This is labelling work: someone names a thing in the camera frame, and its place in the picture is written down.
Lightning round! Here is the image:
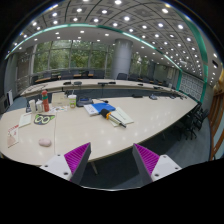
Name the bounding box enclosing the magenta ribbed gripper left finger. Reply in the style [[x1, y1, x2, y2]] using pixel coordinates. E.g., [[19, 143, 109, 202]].
[[41, 143, 91, 185]]

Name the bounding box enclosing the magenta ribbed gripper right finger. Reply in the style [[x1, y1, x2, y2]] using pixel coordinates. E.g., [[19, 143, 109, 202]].
[[132, 144, 181, 183]]

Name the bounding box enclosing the white notebook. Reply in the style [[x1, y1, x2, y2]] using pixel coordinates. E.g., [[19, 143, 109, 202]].
[[112, 107, 134, 125]]

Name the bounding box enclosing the white booklet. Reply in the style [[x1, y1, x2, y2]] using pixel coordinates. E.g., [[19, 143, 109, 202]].
[[84, 104, 98, 116]]

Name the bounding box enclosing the black office chair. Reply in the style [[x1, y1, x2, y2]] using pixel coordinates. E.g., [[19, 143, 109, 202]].
[[171, 103, 209, 141]]

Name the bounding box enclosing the black and yellow tool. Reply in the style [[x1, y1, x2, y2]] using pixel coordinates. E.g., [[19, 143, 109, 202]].
[[100, 109, 126, 127]]

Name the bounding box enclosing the black desk phone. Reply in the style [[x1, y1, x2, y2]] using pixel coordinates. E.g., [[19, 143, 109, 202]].
[[76, 97, 93, 107]]

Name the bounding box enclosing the white paper sheet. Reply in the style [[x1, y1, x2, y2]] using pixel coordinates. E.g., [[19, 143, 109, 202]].
[[19, 113, 32, 127]]

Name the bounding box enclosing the blue book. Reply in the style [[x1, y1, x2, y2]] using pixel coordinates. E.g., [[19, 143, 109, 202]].
[[92, 102, 116, 113]]

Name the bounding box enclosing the red and white leaflet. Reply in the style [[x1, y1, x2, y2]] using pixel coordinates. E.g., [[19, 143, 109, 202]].
[[7, 125, 19, 147]]

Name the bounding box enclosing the beige cardboard box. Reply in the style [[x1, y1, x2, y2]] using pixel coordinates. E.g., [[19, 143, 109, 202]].
[[51, 92, 69, 107]]

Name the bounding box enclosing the paper cup with green label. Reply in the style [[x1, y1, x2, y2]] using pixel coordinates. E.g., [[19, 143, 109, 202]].
[[68, 95, 77, 109]]

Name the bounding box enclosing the red water bottle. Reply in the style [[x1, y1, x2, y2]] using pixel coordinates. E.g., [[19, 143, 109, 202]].
[[42, 90, 49, 112]]

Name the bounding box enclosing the white cylindrical container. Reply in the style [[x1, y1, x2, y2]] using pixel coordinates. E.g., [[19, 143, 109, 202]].
[[29, 99, 36, 113]]

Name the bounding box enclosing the grey round pillar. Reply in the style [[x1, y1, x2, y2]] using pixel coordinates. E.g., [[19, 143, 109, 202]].
[[111, 38, 133, 79]]

